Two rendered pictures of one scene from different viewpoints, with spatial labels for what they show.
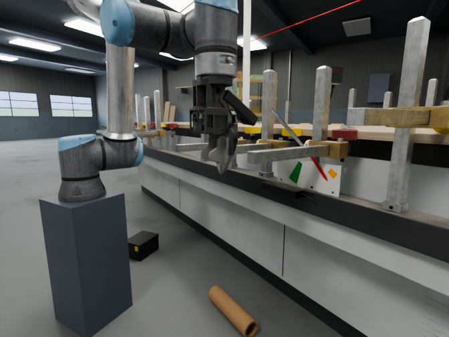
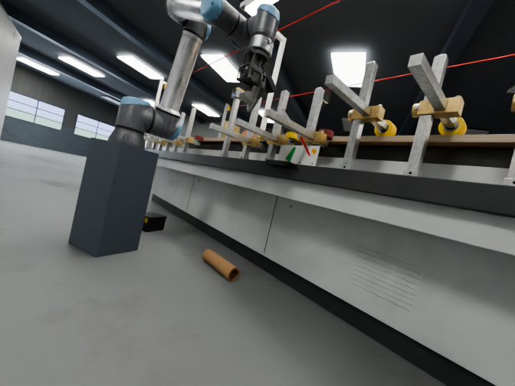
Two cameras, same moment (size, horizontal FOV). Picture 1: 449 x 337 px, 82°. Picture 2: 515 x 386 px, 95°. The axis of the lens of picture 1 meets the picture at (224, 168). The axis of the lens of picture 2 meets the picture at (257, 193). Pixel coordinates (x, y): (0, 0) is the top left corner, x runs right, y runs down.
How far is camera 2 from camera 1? 0.51 m
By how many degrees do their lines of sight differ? 12
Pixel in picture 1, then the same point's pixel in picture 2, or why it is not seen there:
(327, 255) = (300, 229)
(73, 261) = (107, 186)
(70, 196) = (119, 139)
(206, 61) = (257, 39)
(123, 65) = (188, 60)
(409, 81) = (363, 93)
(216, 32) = (266, 25)
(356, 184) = not seen: hidden behind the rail
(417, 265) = (354, 203)
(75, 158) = (132, 112)
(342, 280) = (308, 246)
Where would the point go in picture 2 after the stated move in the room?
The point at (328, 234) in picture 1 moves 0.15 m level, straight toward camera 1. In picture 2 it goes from (304, 195) to (301, 194)
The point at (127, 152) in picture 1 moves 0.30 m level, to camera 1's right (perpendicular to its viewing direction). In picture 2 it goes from (171, 124) to (220, 136)
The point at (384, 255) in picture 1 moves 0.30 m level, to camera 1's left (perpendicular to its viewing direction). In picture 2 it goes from (336, 201) to (270, 186)
